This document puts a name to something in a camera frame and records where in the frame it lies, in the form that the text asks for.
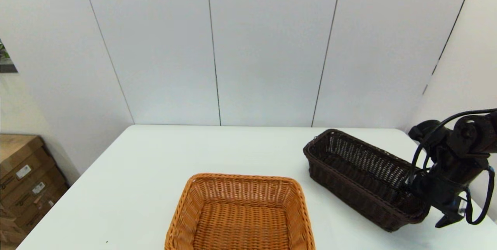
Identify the green plant on dark ledge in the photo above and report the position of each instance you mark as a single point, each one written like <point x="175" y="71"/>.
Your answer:
<point x="4" y="56"/>

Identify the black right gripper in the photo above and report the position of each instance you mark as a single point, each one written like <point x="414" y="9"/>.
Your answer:
<point x="442" y="191"/>

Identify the dark brown wicker basket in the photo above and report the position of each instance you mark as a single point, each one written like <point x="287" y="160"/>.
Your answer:
<point x="349" y="191"/>

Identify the brown cardboard box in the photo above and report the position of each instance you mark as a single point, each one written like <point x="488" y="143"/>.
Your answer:
<point x="15" y="153"/>
<point x="50" y="182"/>
<point x="39" y="211"/>

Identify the orange wicker basket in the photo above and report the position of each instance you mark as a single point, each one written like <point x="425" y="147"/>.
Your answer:
<point x="240" y="223"/>

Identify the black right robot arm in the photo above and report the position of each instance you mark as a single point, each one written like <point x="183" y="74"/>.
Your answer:
<point x="471" y="133"/>

